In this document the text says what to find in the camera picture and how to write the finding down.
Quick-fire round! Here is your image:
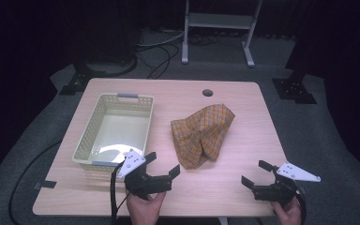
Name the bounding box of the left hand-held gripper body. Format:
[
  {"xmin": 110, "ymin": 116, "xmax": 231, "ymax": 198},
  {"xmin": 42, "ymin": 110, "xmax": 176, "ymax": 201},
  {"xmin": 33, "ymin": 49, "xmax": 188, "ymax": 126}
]
[{"xmin": 117, "ymin": 149, "xmax": 173, "ymax": 201}]

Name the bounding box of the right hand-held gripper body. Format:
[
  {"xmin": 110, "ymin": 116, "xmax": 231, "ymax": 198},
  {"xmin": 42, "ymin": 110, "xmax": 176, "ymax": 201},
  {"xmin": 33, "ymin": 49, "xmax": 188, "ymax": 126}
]
[{"xmin": 251, "ymin": 160, "xmax": 322, "ymax": 206}]

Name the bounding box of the pale green perforated plastic basket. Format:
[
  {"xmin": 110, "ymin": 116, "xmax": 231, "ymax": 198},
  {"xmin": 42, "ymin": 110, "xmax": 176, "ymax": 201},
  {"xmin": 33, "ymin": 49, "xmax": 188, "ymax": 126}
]
[{"xmin": 71, "ymin": 92, "xmax": 155, "ymax": 173}]

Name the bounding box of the yellow plaid cloth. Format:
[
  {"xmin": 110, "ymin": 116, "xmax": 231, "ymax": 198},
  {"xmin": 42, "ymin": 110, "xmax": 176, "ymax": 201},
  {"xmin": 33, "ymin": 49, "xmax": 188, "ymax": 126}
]
[{"xmin": 170, "ymin": 103, "xmax": 236, "ymax": 171}]

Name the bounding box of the person's right hand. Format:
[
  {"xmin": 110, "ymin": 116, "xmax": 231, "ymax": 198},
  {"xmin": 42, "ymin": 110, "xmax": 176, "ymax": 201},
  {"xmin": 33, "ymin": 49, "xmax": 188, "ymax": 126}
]
[{"xmin": 271, "ymin": 196, "xmax": 304, "ymax": 225}]

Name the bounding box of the person's left hand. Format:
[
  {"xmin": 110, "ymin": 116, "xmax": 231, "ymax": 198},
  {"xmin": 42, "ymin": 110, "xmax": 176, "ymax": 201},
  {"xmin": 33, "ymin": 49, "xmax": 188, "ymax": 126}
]
[{"xmin": 126, "ymin": 190, "xmax": 167, "ymax": 225}]

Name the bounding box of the black tape piece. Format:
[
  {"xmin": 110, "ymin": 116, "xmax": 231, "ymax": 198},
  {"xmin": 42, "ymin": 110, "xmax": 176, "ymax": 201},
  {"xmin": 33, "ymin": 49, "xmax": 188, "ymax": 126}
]
[{"xmin": 33, "ymin": 179, "xmax": 58, "ymax": 191}]

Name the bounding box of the white metal stand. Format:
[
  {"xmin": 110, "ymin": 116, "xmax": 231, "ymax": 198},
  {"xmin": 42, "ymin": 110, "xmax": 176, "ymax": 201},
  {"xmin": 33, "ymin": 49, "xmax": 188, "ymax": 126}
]
[{"xmin": 181, "ymin": 0, "xmax": 263, "ymax": 68}]

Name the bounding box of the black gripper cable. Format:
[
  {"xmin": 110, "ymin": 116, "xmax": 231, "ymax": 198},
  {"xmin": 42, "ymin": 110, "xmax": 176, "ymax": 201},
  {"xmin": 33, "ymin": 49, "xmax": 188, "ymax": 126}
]
[
  {"xmin": 294, "ymin": 187, "xmax": 308, "ymax": 225},
  {"xmin": 110, "ymin": 162, "xmax": 130, "ymax": 225}
]

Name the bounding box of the black stand base plate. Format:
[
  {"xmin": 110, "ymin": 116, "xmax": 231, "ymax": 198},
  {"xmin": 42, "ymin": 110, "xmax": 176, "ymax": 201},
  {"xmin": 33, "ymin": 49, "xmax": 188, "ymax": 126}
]
[
  {"xmin": 58, "ymin": 62, "xmax": 108, "ymax": 97},
  {"xmin": 271, "ymin": 70, "xmax": 318, "ymax": 105}
]

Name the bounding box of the bundle of floor cables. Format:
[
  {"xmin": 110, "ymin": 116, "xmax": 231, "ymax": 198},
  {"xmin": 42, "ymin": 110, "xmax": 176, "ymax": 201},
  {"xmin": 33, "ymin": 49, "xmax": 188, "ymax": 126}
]
[{"xmin": 135, "ymin": 30, "xmax": 219, "ymax": 80}]

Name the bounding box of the black floor cable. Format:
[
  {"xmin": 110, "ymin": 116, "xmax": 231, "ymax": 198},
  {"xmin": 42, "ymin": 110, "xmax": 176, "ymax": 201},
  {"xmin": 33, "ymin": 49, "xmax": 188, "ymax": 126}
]
[{"xmin": 7, "ymin": 141, "xmax": 63, "ymax": 225}]

